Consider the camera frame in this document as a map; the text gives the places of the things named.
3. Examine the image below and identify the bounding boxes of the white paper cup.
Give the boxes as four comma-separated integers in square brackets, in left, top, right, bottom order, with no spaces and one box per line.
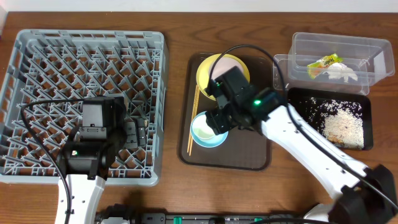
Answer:
[192,114,216,140]

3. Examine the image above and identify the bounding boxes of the white bowl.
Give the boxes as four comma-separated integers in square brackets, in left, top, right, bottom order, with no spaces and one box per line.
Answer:
[211,57,244,80]

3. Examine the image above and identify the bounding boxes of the green snack wrapper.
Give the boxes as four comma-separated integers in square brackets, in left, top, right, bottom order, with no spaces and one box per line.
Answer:
[307,54,343,79]

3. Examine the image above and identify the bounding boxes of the rice food scraps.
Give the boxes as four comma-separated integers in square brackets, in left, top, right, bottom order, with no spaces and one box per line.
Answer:
[306,97,364,149]

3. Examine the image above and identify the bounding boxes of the white paper napkin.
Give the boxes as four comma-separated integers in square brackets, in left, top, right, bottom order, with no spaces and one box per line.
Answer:
[326,63,358,83]

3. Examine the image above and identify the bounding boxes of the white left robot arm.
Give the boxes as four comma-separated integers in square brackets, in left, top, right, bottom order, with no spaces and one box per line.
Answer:
[56,94,147,223]

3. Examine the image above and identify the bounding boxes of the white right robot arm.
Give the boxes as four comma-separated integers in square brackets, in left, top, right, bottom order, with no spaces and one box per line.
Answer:
[206,83,397,223]

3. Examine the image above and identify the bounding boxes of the grey plastic dishwasher rack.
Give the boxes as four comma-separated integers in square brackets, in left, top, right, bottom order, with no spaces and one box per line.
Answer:
[1,29,169,186]

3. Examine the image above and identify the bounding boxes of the clear plastic waste bin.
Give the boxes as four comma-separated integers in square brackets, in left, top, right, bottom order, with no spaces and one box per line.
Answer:
[272,32,395,95]

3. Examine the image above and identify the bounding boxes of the black waste tray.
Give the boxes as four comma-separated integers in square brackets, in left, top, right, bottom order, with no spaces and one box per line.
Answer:
[288,88,374,151]

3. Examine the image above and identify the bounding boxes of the dark brown serving tray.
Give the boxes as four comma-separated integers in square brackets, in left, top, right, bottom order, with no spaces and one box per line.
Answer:
[177,53,271,171]

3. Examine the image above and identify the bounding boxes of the wooden chopstick right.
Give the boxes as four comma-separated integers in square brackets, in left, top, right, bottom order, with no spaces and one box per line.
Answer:
[188,85,201,156]

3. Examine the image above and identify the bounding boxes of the wooden chopstick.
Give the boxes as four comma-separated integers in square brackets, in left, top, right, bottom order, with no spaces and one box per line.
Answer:
[188,85,201,156]
[187,85,200,156]

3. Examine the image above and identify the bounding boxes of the light blue saucer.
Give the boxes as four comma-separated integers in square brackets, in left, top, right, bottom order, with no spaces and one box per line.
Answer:
[190,111,228,148]

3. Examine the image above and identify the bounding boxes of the yellow round plate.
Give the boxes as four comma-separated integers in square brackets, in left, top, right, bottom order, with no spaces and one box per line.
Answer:
[196,54,250,101]

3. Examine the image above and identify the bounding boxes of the wooden chopstick left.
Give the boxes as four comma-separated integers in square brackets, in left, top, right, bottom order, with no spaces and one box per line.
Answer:
[187,85,200,156]

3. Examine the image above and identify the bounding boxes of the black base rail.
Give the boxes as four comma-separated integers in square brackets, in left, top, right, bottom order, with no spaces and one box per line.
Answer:
[94,204,300,224]

